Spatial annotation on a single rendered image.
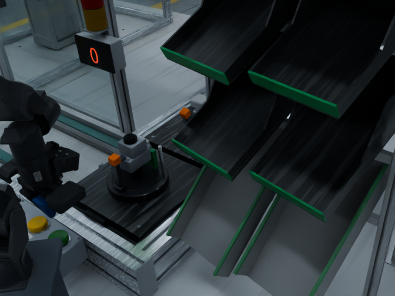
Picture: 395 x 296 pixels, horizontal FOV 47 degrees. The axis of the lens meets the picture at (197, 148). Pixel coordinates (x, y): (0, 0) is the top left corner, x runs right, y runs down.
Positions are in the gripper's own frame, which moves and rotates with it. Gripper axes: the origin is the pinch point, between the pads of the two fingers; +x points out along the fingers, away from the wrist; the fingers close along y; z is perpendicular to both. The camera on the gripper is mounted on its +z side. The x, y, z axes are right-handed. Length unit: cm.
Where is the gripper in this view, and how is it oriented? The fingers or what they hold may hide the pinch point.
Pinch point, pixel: (47, 203)
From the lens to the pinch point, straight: 92.4
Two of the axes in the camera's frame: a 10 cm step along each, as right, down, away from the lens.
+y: -7.9, -3.1, 5.3
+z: 6.0, -5.0, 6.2
